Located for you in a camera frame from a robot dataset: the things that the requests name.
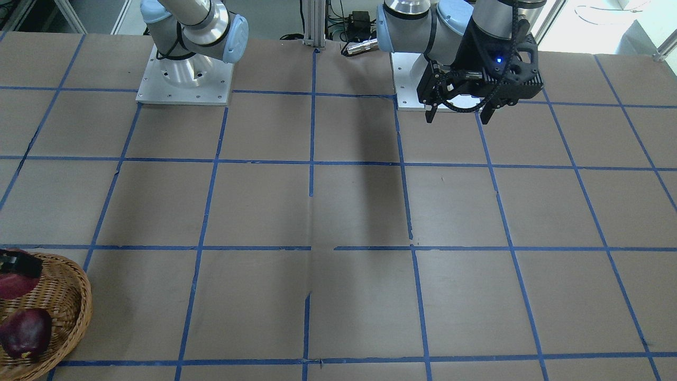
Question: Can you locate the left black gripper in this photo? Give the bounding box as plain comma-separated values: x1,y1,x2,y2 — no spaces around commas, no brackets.
422,21,544,125

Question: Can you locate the red yellow apple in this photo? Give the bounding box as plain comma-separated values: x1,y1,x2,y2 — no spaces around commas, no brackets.
1,249,41,300

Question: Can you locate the dark red apple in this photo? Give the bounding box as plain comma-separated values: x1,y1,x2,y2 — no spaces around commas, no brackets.
1,308,52,359

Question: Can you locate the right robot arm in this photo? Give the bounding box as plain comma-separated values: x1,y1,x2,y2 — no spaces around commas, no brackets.
2,1,249,279

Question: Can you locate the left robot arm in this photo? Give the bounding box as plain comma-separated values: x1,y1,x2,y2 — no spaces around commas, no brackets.
377,1,545,124

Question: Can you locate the wicker basket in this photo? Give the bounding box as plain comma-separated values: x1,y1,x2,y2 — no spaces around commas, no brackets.
2,249,94,380

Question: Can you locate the black power adapter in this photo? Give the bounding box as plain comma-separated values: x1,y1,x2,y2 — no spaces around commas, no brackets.
346,11,371,35

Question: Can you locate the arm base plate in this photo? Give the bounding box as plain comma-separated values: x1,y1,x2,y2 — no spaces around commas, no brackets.
390,49,483,113
135,46,234,106

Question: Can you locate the aluminium frame post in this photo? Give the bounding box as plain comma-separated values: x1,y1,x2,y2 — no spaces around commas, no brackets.
300,1,328,51

